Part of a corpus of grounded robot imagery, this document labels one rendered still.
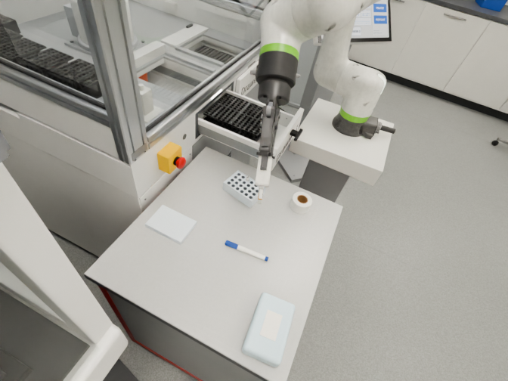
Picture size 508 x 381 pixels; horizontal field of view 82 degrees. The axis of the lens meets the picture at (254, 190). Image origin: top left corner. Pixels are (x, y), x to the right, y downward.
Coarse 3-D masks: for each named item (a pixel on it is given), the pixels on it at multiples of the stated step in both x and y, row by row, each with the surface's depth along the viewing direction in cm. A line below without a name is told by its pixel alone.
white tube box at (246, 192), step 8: (232, 176) 103; (240, 176) 104; (224, 184) 101; (232, 184) 101; (240, 184) 102; (248, 184) 102; (232, 192) 101; (240, 192) 101; (248, 192) 100; (256, 192) 102; (264, 192) 103; (240, 200) 100; (248, 200) 98; (256, 200) 101
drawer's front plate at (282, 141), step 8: (296, 120) 109; (288, 128) 105; (296, 128) 118; (280, 136) 101; (288, 136) 106; (280, 144) 98; (288, 144) 115; (280, 152) 105; (272, 160) 101; (272, 168) 103
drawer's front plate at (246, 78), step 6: (258, 60) 136; (252, 66) 132; (246, 72) 127; (240, 78) 123; (246, 78) 128; (252, 78) 135; (240, 84) 124; (246, 84) 131; (240, 90) 127; (246, 90) 134
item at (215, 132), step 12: (240, 96) 120; (204, 120) 106; (288, 120) 118; (204, 132) 108; (216, 132) 106; (228, 132) 103; (276, 132) 117; (228, 144) 107; (240, 144) 104; (252, 144) 102
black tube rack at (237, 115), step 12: (228, 96) 118; (216, 108) 111; (228, 108) 112; (240, 108) 114; (252, 108) 115; (216, 120) 111; (228, 120) 112; (240, 120) 108; (252, 120) 109; (240, 132) 108; (252, 132) 104
